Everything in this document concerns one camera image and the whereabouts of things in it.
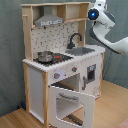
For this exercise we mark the white oven door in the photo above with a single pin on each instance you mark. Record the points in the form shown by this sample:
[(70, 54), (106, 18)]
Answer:
[(63, 102)]

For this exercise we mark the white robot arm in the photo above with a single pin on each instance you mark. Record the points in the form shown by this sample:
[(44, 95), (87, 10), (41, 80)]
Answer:
[(102, 22)]

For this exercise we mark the white wooden toy kitchen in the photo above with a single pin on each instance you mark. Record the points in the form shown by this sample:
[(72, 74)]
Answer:
[(54, 38)]

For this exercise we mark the black toy stovetop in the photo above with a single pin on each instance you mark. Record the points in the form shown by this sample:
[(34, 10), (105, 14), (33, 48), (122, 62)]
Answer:
[(57, 58)]

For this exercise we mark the right red stove knob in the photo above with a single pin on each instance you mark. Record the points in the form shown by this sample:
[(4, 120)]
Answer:
[(74, 69)]

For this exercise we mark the red stove knob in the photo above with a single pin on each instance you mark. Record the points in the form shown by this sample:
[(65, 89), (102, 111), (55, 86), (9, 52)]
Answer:
[(74, 69), (56, 75)]

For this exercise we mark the left red stove knob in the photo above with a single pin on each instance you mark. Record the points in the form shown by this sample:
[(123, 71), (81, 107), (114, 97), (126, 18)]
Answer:
[(56, 75)]

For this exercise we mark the grey toy sink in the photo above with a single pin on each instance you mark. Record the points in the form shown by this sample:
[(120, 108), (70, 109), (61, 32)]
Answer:
[(79, 51)]

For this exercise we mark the black toy faucet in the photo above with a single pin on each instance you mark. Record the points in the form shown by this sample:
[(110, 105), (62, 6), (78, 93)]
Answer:
[(75, 38)]

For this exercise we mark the small metal pot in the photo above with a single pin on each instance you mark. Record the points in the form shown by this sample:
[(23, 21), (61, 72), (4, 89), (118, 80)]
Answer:
[(45, 56)]

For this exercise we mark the white cabinet door with dispenser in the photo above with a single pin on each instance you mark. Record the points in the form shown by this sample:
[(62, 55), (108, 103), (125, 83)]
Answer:
[(91, 75)]

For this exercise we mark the grey range hood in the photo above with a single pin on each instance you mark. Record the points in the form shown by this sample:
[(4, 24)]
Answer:
[(48, 18)]

